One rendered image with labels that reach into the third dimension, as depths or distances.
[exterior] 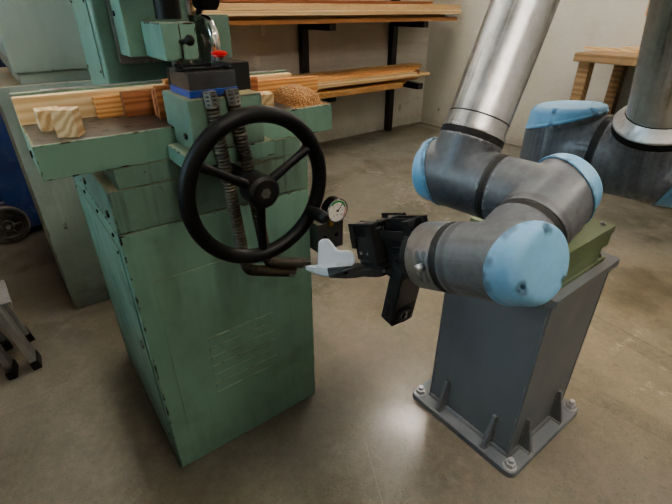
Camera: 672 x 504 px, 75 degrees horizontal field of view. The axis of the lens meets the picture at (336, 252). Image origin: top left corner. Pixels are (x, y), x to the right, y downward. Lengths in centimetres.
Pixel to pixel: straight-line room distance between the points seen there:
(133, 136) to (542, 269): 70
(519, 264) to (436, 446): 99
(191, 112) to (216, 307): 48
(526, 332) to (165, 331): 83
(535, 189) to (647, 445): 118
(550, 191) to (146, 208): 71
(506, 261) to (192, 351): 83
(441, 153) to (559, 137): 45
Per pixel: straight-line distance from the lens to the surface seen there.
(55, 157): 87
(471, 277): 49
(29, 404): 175
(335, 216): 107
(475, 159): 61
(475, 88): 64
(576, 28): 410
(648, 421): 170
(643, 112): 96
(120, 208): 92
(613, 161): 101
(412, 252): 55
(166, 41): 101
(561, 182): 57
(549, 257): 50
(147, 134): 89
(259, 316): 116
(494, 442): 140
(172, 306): 104
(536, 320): 110
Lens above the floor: 109
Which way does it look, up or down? 29 degrees down
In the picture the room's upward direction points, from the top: straight up
